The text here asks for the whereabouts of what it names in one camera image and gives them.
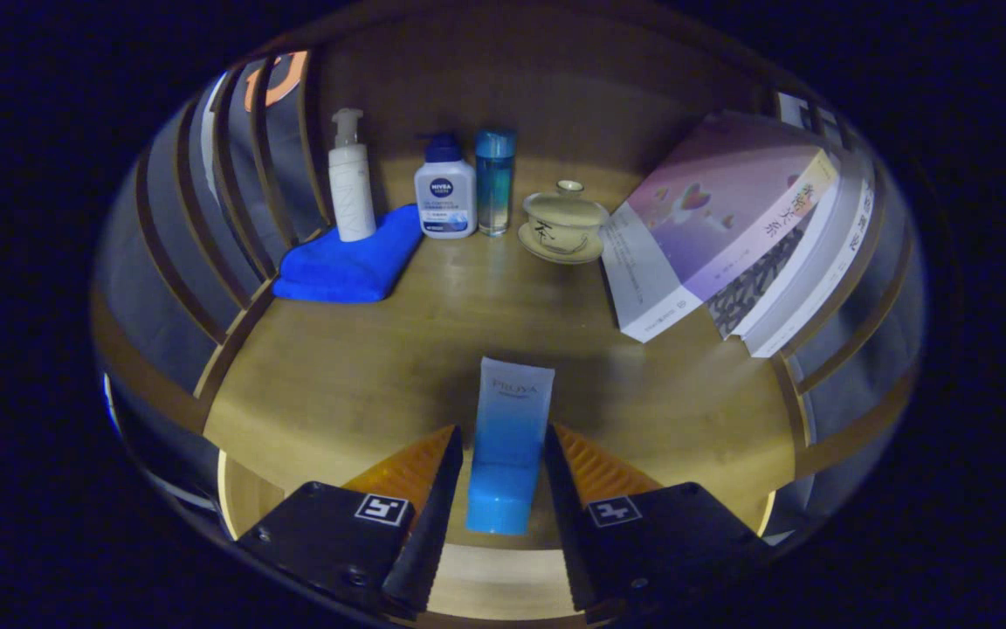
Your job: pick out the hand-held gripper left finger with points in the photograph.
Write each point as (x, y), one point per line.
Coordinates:
(433, 524)

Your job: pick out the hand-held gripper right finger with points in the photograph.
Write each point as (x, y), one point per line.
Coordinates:
(560, 524)

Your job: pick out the blue gradient cosmetic tube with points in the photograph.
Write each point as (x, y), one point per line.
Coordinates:
(507, 437)

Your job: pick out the wooden countertop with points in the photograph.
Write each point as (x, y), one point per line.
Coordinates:
(381, 367)

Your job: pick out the wooden cabinet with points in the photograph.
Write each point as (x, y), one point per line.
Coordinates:
(512, 87)

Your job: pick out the blue folded towel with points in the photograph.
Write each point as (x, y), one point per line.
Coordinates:
(350, 266)

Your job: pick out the lidded ceramic teacup with saucer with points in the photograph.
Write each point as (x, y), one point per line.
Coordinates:
(562, 223)

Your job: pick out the white lotion bottle blue cap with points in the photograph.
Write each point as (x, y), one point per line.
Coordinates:
(444, 196)

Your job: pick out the white pump bottle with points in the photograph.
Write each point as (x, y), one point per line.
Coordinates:
(352, 201)

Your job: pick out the purple cover book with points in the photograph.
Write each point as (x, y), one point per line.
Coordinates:
(713, 218)

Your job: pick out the teal glass bottle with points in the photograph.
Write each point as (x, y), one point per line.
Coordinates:
(495, 188)

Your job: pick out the white spine book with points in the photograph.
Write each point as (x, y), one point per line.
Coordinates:
(835, 262)

